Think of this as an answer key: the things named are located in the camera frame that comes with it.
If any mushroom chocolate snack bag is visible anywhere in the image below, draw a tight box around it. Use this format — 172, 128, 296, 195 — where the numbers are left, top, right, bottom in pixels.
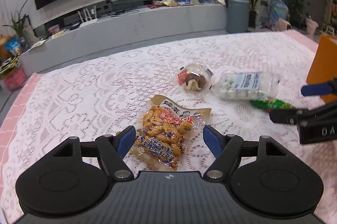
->
177, 64, 214, 92

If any yellow peanut snack packet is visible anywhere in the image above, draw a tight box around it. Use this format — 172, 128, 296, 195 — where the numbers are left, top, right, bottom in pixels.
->
131, 95, 211, 171

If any pink lace tablecloth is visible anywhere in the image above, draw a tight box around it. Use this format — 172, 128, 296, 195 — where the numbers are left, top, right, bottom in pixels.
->
1, 30, 336, 223

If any pink basket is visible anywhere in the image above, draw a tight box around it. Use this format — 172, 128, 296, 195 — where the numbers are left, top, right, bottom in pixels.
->
3, 66, 26, 91

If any clear white-bead candy bag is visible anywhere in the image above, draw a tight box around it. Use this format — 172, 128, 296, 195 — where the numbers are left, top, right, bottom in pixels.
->
210, 71, 280, 101

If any grey TV console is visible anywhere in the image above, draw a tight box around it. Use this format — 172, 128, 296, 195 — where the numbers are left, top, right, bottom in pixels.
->
19, 4, 227, 75

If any green candy packet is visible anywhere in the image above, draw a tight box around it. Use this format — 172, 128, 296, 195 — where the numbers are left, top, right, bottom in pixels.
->
250, 99, 295, 112

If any white wifi router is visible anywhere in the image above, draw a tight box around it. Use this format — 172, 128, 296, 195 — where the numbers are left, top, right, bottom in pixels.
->
77, 6, 98, 28

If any orange storage box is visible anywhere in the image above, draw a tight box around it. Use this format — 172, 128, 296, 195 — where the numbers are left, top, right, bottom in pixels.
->
306, 35, 337, 104

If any left potted green plant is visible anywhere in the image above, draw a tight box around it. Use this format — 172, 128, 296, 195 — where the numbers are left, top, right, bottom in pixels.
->
3, 0, 29, 47

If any grey trash bin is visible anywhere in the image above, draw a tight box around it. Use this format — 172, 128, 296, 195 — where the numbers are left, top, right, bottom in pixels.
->
226, 0, 250, 34

